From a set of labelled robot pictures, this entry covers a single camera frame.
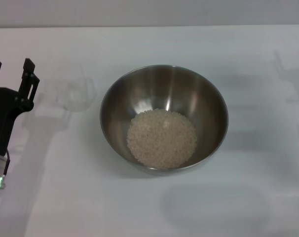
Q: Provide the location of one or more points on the clear plastic measuring cup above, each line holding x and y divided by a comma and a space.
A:
74, 93

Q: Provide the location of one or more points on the stainless steel bowl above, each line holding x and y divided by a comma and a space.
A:
164, 91

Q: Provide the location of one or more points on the white rice grains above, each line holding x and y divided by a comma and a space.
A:
161, 140

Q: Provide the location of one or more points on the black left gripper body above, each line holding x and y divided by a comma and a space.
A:
4, 111

